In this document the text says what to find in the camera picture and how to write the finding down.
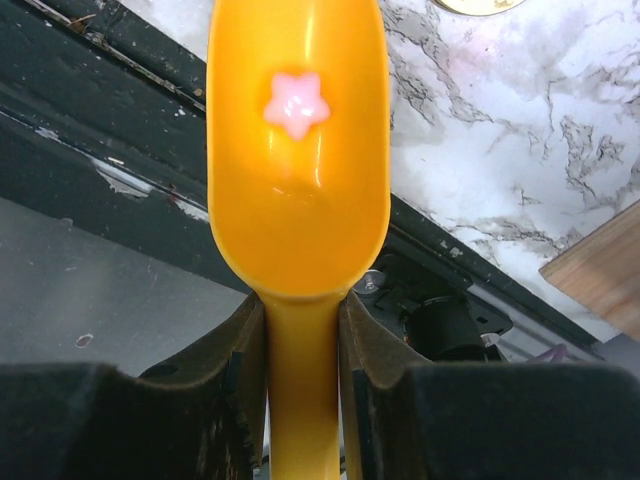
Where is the gold round lid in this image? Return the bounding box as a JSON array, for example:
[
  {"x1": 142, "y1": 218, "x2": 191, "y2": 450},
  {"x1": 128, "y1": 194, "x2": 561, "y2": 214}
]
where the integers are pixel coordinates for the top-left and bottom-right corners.
[{"x1": 435, "y1": 0, "x2": 524, "y2": 17}]

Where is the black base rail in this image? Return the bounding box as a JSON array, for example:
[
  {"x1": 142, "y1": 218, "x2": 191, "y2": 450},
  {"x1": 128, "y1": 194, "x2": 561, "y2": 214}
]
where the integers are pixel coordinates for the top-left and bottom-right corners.
[{"x1": 1, "y1": 1, "x2": 595, "y2": 361}]

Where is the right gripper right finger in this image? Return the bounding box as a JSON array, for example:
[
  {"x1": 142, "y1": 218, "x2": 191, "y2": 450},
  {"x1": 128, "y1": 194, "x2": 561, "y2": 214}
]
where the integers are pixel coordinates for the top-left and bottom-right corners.
[{"x1": 339, "y1": 295, "x2": 639, "y2": 479}]

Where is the pink star candy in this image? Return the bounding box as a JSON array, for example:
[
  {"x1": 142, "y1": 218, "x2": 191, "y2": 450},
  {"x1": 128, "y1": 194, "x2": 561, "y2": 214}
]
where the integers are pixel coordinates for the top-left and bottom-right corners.
[{"x1": 263, "y1": 72, "x2": 330, "y2": 141}]

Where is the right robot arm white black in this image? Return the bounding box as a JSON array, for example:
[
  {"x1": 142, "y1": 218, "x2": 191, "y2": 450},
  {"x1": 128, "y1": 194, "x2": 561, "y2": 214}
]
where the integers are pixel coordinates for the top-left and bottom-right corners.
[{"x1": 1, "y1": 265, "x2": 639, "y2": 479}]

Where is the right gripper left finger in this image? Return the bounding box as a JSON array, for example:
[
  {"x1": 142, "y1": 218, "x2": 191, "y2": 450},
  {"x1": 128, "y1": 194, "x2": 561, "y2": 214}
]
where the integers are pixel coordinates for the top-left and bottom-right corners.
[{"x1": 1, "y1": 295, "x2": 266, "y2": 479}]

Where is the yellow plastic scoop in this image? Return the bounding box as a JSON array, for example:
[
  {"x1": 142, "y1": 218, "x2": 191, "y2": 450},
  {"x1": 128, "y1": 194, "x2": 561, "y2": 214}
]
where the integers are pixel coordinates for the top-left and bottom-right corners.
[{"x1": 206, "y1": 1, "x2": 391, "y2": 479}]

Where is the wooden board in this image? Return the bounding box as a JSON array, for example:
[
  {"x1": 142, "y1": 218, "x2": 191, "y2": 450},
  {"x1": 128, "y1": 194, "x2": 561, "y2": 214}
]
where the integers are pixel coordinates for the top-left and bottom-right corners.
[{"x1": 540, "y1": 203, "x2": 639, "y2": 340}]

